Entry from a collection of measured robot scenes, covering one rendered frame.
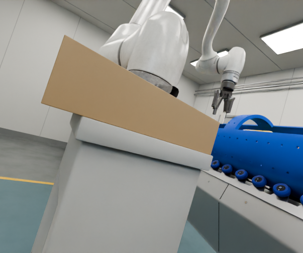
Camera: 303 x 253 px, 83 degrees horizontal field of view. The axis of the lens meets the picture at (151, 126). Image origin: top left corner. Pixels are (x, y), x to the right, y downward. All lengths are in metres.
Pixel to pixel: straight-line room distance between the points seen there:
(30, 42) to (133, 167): 5.06
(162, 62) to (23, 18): 5.12
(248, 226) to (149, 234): 0.36
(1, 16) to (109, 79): 5.25
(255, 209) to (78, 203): 0.54
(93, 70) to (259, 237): 0.64
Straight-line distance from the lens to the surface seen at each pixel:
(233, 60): 1.10
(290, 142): 0.64
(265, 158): 0.68
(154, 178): 0.38
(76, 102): 0.31
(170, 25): 0.52
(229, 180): 0.78
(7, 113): 5.17
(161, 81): 0.45
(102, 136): 0.31
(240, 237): 0.75
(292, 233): 0.63
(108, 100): 0.31
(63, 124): 5.05
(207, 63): 1.15
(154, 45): 0.48
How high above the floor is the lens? 1.00
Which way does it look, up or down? 3 degrees up
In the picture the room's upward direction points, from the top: 17 degrees clockwise
